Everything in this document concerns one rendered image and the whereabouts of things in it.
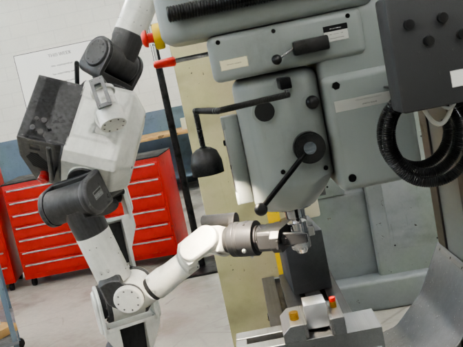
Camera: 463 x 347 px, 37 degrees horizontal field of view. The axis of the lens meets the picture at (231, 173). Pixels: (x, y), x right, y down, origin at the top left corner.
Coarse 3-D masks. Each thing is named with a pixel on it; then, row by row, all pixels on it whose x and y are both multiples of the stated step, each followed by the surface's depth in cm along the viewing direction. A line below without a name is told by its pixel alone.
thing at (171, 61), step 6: (198, 54) 166; (204, 54) 166; (162, 60) 166; (168, 60) 166; (174, 60) 166; (180, 60) 166; (186, 60) 167; (156, 66) 166; (162, 66) 166; (168, 66) 167
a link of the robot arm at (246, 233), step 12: (240, 228) 167; (252, 228) 167; (264, 228) 167; (276, 228) 163; (240, 240) 166; (252, 240) 166; (264, 240) 163; (276, 240) 160; (240, 252) 167; (252, 252) 166; (276, 252) 162
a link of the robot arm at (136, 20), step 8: (128, 0) 191; (136, 0) 189; (144, 0) 190; (152, 0) 191; (128, 8) 190; (136, 8) 189; (144, 8) 190; (152, 8) 192; (120, 16) 192; (128, 16) 189; (136, 16) 190; (144, 16) 190; (152, 16) 193; (120, 24) 190; (128, 24) 189; (136, 24) 190; (144, 24) 191; (136, 32) 190
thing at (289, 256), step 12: (312, 240) 207; (288, 252) 207; (312, 252) 207; (324, 252) 208; (288, 264) 208; (300, 264) 208; (312, 264) 208; (324, 264) 208; (288, 276) 215; (300, 276) 208; (312, 276) 208; (324, 276) 209; (300, 288) 209; (312, 288) 209; (324, 288) 209
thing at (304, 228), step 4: (288, 228) 163; (292, 228) 162; (296, 228) 161; (300, 228) 161; (304, 228) 162; (296, 232) 162; (300, 232) 162; (304, 232) 162; (308, 232) 163; (308, 236) 163; (296, 244) 162; (300, 244) 162; (304, 244) 162; (308, 244) 163; (292, 248) 164; (296, 248) 163; (300, 248) 162; (304, 248) 162; (308, 248) 163
